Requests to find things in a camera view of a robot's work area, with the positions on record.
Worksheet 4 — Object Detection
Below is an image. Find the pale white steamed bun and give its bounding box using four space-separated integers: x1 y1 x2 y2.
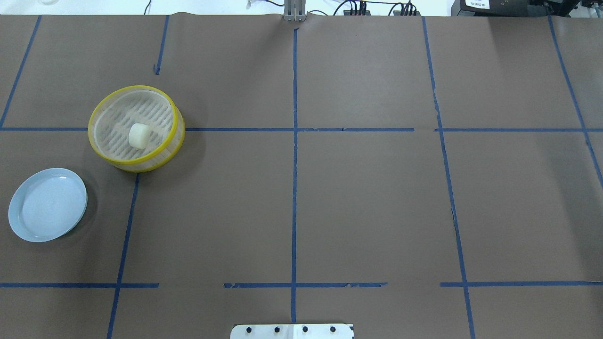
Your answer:
128 123 152 150

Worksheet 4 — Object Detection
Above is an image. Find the yellow round steamer basket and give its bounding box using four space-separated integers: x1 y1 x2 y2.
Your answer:
88 85 186 172

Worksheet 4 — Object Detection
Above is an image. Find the black box device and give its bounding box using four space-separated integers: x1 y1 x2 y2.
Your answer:
450 0 549 17

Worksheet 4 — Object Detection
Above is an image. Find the light blue plate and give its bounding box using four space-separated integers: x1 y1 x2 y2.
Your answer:
7 168 88 242

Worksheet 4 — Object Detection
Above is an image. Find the aluminium frame post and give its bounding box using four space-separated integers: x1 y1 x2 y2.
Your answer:
284 0 307 22

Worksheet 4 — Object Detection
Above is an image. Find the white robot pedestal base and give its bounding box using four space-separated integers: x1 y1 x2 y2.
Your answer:
230 323 355 339

